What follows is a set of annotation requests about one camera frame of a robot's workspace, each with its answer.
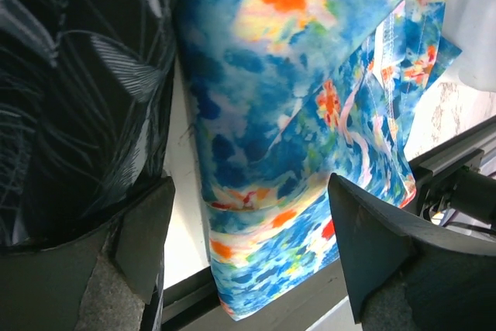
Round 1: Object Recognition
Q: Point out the black leaf print garment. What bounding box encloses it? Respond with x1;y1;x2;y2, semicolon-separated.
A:
0;0;187;331

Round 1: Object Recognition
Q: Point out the blue floral garment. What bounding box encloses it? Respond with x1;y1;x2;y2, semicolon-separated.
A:
176;0;459;320

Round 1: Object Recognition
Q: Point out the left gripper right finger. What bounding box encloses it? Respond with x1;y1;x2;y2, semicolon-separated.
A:
328;174;495;330

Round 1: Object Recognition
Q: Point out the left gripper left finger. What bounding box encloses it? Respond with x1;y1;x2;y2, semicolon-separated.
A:
1;177;175;330

